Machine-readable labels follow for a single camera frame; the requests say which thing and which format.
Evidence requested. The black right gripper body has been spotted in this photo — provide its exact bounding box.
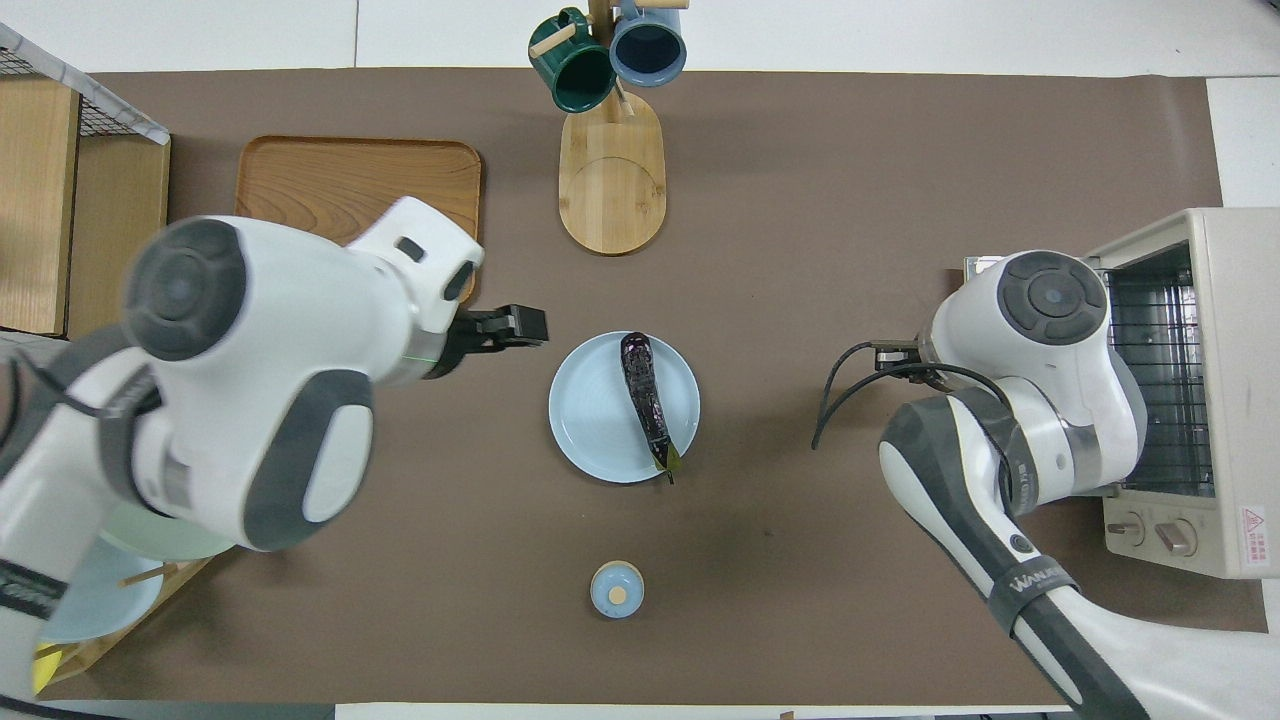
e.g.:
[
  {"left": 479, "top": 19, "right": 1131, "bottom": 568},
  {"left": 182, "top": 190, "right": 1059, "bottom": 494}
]
[{"left": 872, "top": 340, "right": 933, "bottom": 377}]

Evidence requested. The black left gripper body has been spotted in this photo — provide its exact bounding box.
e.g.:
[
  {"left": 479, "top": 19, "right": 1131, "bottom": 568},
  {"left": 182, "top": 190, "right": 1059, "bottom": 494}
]
[{"left": 428, "top": 307, "right": 516, "bottom": 380}]

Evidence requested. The light blue plate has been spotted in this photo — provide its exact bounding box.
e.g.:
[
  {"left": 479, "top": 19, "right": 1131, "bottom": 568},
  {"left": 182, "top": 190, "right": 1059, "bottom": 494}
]
[
  {"left": 548, "top": 331, "right": 702, "bottom": 486},
  {"left": 40, "top": 538, "right": 167, "bottom": 645}
]

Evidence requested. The dark purple eggplant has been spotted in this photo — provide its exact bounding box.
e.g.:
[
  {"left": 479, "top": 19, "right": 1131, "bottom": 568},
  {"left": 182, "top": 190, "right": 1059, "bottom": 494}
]
[{"left": 619, "top": 332, "right": 685, "bottom": 486}]

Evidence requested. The beige toaster oven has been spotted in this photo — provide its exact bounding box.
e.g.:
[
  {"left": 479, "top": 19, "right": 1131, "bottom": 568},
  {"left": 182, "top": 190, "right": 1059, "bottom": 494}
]
[{"left": 1085, "top": 208, "right": 1280, "bottom": 580}]

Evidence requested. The wooden mug tree stand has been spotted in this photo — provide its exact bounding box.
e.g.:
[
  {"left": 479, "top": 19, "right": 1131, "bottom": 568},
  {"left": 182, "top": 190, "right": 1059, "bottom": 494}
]
[{"left": 530, "top": 0, "right": 689, "bottom": 256}]

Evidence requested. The brown table mat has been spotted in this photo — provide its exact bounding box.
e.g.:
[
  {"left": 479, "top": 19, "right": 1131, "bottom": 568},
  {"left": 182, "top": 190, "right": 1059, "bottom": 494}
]
[{"left": 0, "top": 67, "right": 1273, "bottom": 707}]

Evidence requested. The wooden serving tray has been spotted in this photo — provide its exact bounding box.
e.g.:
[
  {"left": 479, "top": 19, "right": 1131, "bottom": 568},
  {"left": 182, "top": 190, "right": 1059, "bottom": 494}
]
[{"left": 234, "top": 135, "right": 483, "bottom": 306}]

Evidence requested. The dark green mug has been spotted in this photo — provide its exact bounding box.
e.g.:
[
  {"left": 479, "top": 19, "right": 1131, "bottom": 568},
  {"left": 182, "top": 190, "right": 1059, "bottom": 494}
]
[{"left": 528, "top": 8, "right": 618, "bottom": 114}]

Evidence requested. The small blue lid wooden knob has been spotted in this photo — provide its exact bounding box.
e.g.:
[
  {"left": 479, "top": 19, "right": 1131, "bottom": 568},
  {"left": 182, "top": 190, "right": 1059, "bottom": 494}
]
[{"left": 590, "top": 561, "right": 646, "bottom": 620}]

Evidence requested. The blue mug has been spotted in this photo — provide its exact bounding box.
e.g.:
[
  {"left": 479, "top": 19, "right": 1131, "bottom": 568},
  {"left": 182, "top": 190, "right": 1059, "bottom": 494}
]
[{"left": 609, "top": 0, "right": 688, "bottom": 87}]

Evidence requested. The pale green plate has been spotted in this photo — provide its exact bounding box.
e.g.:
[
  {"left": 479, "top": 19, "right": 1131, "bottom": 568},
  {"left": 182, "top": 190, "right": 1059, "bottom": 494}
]
[{"left": 98, "top": 498, "right": 239, "bottom": 562}]

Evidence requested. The wooden dish rack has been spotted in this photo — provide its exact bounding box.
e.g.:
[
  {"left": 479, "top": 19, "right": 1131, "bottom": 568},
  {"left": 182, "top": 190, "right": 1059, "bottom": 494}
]
[{"left": 33, "top": 555, "right": 217, "bottom": 687}]

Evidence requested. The wire oven rack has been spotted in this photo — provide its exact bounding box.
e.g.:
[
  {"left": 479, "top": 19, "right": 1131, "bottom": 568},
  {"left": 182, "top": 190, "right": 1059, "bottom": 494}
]
[{"left": 1104, "top": 262, "right": 1217, "bottom": 499}]

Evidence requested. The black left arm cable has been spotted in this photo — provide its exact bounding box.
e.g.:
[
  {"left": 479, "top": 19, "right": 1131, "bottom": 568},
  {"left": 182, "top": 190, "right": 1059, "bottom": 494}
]
[{"left": 0, "top": 350, "right": 161, "bottom": 471}]

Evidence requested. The wire basket with cloth rim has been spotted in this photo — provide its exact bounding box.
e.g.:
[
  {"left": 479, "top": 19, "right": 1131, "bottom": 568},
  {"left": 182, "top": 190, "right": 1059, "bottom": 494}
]
[{"left": 0, "top": 22, "right": 173, "bottom": 346}]

